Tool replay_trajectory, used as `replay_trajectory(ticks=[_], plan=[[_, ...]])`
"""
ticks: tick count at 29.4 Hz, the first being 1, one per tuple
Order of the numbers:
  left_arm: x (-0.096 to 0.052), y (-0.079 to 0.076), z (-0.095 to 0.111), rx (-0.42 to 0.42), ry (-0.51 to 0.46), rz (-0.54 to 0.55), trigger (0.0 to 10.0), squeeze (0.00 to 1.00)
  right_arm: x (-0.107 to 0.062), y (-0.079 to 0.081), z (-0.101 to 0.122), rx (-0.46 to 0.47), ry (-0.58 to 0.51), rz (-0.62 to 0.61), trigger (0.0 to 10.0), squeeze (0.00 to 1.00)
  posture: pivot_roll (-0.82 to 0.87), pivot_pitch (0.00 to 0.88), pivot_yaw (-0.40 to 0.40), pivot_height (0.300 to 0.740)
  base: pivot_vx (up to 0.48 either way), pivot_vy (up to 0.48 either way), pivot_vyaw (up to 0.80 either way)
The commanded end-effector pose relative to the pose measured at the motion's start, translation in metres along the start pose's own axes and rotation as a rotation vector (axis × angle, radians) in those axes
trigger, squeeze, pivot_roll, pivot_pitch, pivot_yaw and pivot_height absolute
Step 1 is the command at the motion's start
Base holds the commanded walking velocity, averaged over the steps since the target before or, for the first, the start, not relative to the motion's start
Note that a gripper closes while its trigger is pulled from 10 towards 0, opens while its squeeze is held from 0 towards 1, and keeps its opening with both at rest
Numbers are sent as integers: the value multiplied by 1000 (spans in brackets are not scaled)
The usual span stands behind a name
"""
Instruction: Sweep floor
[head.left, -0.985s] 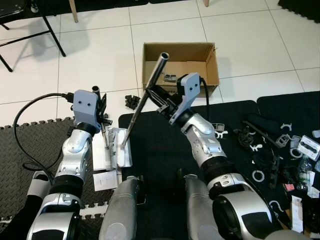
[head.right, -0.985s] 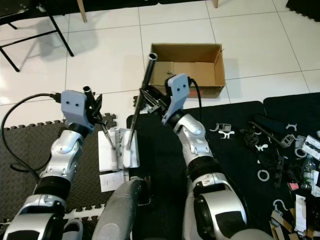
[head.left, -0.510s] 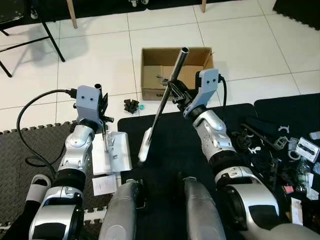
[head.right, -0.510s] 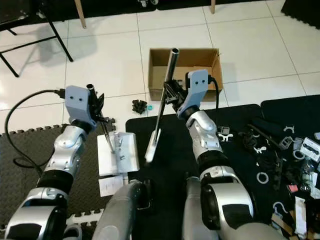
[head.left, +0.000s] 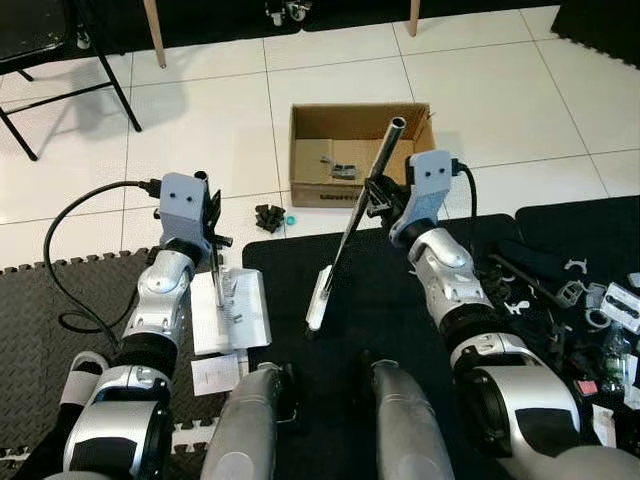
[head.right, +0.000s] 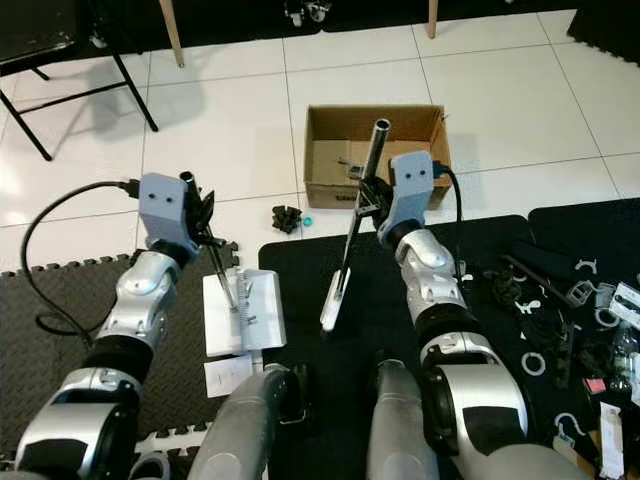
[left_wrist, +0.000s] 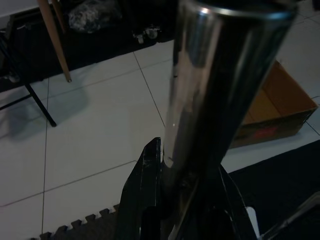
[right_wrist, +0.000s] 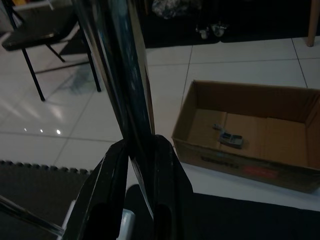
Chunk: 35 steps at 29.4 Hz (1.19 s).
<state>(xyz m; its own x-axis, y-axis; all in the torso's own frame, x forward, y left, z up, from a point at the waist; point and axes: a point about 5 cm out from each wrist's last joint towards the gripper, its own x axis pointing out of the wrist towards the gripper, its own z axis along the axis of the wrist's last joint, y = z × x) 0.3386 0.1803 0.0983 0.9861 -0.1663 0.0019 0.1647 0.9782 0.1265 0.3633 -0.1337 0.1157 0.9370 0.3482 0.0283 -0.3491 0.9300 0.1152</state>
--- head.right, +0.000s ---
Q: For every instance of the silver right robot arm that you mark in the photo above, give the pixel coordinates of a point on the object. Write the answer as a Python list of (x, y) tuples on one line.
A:
[(490, 410)]

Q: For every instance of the black rubber floor mat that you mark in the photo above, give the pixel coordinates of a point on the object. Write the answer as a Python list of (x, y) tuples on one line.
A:
[(240, 10)]

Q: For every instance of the grey robot leg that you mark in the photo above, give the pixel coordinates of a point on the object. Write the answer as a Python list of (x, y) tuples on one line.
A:
[(245, 430), (400, 430)]

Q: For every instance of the black foam tile stack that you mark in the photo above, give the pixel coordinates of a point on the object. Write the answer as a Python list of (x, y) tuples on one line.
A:
[(605, 25)]

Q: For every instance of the white paper slip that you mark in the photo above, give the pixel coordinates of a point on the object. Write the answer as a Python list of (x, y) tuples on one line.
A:
[(235, 378)]

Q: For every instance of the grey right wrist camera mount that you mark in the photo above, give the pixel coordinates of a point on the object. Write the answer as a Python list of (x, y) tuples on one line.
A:
[(410, 185)]

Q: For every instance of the brown cardboard box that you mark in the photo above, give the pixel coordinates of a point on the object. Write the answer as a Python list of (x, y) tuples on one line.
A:
[(335, 195)]

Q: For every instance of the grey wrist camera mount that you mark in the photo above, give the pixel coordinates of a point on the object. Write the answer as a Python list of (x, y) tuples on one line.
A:
[(410, 185), (165, 205)]

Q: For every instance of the black wheeled stand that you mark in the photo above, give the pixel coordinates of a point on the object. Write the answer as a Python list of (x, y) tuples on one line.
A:
[(310, 12)]

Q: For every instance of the grey robot left leg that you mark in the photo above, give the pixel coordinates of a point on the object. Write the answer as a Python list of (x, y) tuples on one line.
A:
[(245, 430)]

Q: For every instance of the black rug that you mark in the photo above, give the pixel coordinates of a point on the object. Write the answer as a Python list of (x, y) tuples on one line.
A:
[(370, 320)]

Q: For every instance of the grey robot right leg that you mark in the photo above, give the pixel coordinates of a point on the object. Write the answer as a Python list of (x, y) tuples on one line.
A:
[(400, 430)]

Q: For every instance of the black folding chair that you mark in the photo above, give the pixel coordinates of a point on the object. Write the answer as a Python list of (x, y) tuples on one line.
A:
[(35, 30)]

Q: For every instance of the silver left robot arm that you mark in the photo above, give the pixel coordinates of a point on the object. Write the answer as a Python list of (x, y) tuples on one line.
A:
[(150, 300)]

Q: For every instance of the white slipper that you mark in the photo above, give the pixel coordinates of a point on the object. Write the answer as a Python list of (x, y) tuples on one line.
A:
[(150, 468)]

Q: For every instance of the white card black part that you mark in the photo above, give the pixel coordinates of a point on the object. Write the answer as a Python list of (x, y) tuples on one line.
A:
[(620, 305)]

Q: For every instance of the dark grey foam puzzle mat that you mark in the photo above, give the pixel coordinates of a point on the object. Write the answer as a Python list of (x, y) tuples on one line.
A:
[(20, 380)]

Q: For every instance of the black spiky plastic lump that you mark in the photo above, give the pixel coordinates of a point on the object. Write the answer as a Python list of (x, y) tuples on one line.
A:
[(286, 220)]

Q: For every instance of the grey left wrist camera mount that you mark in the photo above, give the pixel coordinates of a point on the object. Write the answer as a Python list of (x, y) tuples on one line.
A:
[(165, 205)]

